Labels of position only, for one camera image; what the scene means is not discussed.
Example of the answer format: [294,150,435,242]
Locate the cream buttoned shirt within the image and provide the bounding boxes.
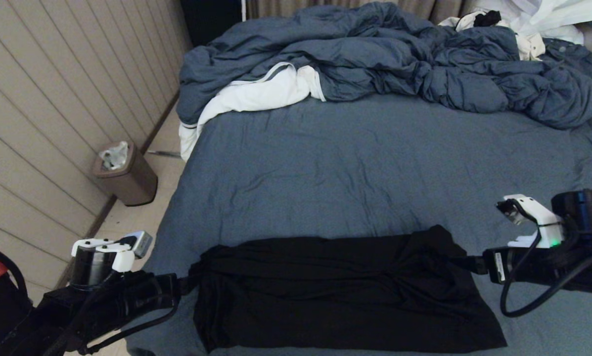
[516,32,547,61]

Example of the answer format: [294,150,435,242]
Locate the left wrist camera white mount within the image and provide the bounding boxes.
[71,230,154,288]

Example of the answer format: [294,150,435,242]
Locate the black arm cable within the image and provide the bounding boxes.
[499,199,592,318]
[0,240,179,356]

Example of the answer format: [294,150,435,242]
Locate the crumpled blue duvet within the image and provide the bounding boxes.
[177,1,592,130]

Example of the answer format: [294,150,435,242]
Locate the white crumpled garment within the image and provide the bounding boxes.
[439,0,592,45]

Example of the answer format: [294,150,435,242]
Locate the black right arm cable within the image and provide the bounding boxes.
[499,199,592,318]

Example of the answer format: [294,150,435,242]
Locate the bed with blue sheet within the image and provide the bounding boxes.
[118,93,592,356]

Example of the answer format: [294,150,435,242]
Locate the beige curtain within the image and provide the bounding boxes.
[246,0,477,25]

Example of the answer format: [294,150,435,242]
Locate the dark blue denim garment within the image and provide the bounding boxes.
[543,37,592,99]

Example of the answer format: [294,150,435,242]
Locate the white quilt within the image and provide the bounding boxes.
[179,62,326,163]

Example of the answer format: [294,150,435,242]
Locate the dark cabinet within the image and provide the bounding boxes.
[180,0,243,47]

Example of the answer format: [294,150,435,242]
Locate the small black garment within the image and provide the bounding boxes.
[474,10,502,27]

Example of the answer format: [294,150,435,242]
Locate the black t-shirt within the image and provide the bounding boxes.
[189,225,508,354]

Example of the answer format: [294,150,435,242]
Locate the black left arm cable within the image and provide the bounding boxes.
[0,240,179,356]

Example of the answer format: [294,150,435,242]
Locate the brown trash bin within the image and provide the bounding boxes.
[92,142,159,207]

